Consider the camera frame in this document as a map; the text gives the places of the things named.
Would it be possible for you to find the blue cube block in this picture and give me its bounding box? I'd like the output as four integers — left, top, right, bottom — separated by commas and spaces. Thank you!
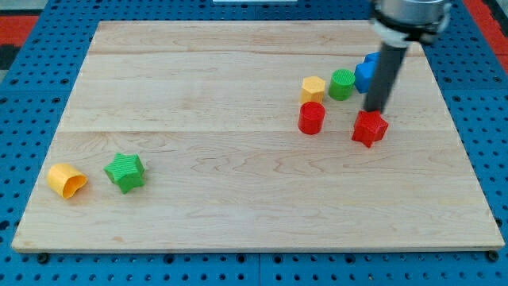
354, 61, 375, 94

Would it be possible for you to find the yellow heart block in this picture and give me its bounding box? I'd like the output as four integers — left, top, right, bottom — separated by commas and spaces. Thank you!
46, 163, 88, 199

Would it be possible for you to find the yellow hexagon block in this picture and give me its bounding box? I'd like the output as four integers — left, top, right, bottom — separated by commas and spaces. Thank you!
299, 76, 326, 104

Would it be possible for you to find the red cylinder block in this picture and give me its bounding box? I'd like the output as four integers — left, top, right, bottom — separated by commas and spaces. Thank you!
298, 102, 325, 135

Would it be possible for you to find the green star block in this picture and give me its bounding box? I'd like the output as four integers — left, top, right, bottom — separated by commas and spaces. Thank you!
103, 153, 144, 194

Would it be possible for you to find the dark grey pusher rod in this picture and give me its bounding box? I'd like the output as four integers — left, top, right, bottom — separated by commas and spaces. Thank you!
363, 42, 407, 113

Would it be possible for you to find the blue triangle block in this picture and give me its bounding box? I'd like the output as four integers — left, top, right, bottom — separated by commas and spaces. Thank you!
364, 52, 379, 63

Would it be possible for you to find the green cylinder block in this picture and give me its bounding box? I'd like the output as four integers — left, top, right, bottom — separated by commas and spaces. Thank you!
329, 69, 356, 101

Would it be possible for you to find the red star block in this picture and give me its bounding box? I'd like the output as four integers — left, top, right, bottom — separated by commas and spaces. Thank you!
352, 110, 389, 148

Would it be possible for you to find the wooden board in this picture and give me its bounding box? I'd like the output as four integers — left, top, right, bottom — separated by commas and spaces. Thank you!
12, 21, 504, 253

